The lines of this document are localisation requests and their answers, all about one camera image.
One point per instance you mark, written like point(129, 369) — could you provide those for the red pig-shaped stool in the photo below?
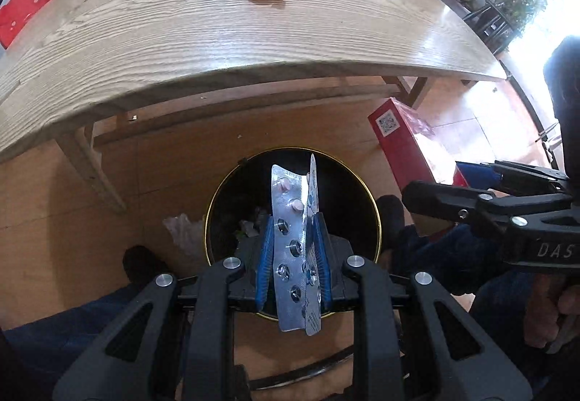
point(22, 11)

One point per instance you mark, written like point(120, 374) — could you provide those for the person's right leg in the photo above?
point(444, 256)

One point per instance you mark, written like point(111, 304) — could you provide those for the black chair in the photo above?
point(491, 27)

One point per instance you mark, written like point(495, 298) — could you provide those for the person's leg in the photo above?
point(68, 328)
point(444, 256)

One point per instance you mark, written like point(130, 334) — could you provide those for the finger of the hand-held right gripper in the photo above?
point(475, 174)
point(444, 201)

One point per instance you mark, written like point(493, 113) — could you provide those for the silver blister pack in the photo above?
point(290, 247)

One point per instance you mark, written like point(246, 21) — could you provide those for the green potted plant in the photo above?
point(525, 5)

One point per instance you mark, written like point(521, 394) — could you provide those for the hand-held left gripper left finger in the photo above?
point(265, 265)

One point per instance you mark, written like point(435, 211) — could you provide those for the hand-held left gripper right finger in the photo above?
point(322, 260)

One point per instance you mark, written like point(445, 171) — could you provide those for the person's right hand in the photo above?
point(543, 306)

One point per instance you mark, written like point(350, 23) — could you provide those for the wooden table rail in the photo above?
point(235, 111)

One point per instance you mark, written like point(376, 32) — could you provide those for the person's left leg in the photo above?
point(68, 328)

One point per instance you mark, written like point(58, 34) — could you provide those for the wooden table leg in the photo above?
point(414, 91)
point(95, 165)

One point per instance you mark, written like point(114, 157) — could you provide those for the long red box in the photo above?
point(408, 143)

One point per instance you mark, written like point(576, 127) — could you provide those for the black trash can gold rim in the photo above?
point(349, 211)

